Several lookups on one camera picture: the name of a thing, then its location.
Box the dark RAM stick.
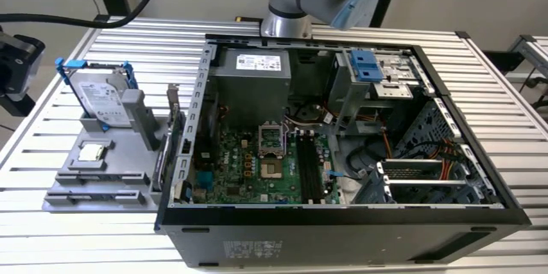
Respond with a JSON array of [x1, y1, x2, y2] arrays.
[[59, 193, 129, 200], [71, 175, 135, 181]]

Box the black RAM slot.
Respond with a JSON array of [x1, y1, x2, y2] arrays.
[[301, 130, 317, 204], [308, 130, 323, 204], [312, 130, 329, 204], [296, 130, 312, 204]]

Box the metal socket cover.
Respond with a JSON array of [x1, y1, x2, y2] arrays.
[[256, 121, 287, 158]]

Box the round black cooler fan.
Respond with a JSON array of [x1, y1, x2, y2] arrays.
[[291, 103, 327, 126]]

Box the grey power supply unit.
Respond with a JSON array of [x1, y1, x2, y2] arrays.
[[212, 47, 292, 127]]

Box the CPU socket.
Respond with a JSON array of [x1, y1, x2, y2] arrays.
[[260, 157, 284, 180]]

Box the grey metal drive cage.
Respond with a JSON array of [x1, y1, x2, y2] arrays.
[[329, 46, 423, 135]]

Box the green motherboard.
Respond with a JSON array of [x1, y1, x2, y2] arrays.
[[191, 126, 344, 206]]

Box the graphics card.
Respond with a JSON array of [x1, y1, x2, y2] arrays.
[[156, 83, 185, 191]]

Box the blue plastic drive latch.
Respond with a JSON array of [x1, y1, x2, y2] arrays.
[[348, 49, 381, 84]]

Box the metal disk bay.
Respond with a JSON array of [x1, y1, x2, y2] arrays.
[[376, 158, 472, 204]]

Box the grey parts rack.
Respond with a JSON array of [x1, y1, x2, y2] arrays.
[[41, 83, 188, 214]]

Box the black open PC case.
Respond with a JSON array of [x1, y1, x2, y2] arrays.
[[153, 31, 532, 270]]

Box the hard disk in blue carrier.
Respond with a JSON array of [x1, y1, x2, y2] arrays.
[[55, 57, 137, 132]]

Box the silver CPU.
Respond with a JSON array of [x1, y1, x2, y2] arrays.
[[76, 144, 107, 162]]

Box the aluminium side table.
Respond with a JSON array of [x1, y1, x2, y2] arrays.
[[504, 33, 548, 79]]

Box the black looped wire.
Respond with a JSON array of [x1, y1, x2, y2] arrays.
[[345, 144, 387, 180]]

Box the thin orange wire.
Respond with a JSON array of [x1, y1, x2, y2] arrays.
[[381, 128, 393, 159]]

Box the red orange power wires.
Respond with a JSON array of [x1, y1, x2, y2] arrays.
[[432, 139, 461, 180]]

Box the black table bracket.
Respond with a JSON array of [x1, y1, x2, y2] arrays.
[[483, 49, 525, 73]]

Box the silver camera with black bracket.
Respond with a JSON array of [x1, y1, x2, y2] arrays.
[[0, 25, 47, 117]]

